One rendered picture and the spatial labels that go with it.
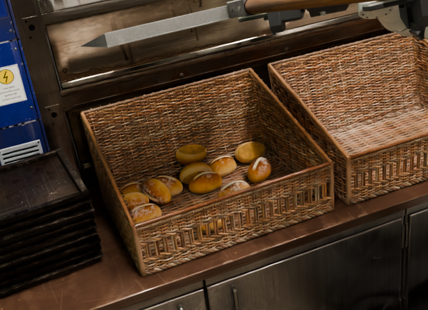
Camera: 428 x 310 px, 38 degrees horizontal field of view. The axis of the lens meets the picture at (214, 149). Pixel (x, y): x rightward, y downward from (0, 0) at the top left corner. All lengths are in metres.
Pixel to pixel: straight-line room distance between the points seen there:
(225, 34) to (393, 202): 0.70
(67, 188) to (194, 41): 0.60
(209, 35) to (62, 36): 0.43
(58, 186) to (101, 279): 0.26
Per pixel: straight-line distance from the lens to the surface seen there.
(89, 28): 1.81
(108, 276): 1.59
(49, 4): 1.76
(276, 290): 1.69
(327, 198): 1.68
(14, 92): 1.78
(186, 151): 1.84
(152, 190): 1.76
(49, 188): 1.60
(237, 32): 1.92
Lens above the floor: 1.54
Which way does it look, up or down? 28 degrees down
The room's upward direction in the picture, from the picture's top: 7 degrees counter-clockwise
